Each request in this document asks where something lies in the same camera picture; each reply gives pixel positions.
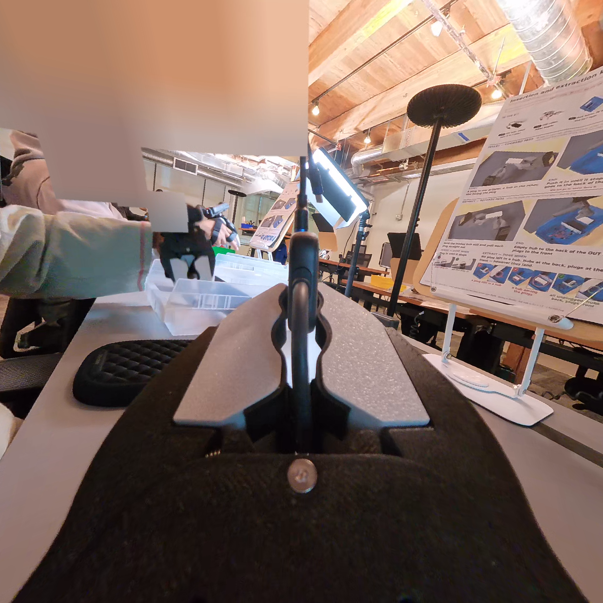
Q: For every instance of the wooden desk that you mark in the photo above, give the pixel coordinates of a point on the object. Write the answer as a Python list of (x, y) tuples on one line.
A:
[(471, 314)]

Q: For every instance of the clear plastic bin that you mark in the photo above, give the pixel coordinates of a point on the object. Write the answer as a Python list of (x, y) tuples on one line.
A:
[(158, 287), (212, 311), (249, 268)]

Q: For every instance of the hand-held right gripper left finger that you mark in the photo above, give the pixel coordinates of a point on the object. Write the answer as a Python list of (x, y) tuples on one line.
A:
[(231, 377)]

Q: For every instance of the black light stand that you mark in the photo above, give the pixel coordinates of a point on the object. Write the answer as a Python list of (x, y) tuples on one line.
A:
[(358, 254)]

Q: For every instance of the black stand pole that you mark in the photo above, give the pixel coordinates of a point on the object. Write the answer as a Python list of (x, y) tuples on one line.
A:
[(302, 198)]

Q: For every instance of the black quilted wrist rest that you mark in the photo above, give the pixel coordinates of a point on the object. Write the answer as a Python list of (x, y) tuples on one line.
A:
[(122, 372)]

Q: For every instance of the black floor lamp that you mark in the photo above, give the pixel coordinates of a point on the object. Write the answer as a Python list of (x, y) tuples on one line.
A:
[(443, 106)]

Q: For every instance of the black office chair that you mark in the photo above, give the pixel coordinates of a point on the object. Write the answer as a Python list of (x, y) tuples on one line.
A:
[(28, 372)]

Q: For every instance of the silver ventilation duct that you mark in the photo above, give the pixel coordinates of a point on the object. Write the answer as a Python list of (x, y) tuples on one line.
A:
[(546, 37)]

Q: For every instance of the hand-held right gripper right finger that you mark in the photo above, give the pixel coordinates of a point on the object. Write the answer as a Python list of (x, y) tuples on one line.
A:
[(367, 377)]

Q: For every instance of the green plastic bin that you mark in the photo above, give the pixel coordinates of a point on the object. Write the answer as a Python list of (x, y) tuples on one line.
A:
[(221, 250)]

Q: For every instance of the led light panel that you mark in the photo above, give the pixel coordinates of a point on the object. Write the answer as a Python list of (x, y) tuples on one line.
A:
[(339, 188)]

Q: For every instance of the person's left hand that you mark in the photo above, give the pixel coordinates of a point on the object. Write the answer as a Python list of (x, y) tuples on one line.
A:
[(206, 227)]

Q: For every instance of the rounded wooden poster board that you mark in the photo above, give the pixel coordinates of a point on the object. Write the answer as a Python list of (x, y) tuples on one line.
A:
[(433, 245)]

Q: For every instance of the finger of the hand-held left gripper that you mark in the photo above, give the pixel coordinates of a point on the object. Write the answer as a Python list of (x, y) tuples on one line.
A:
[(203, 266), (179, 268)]

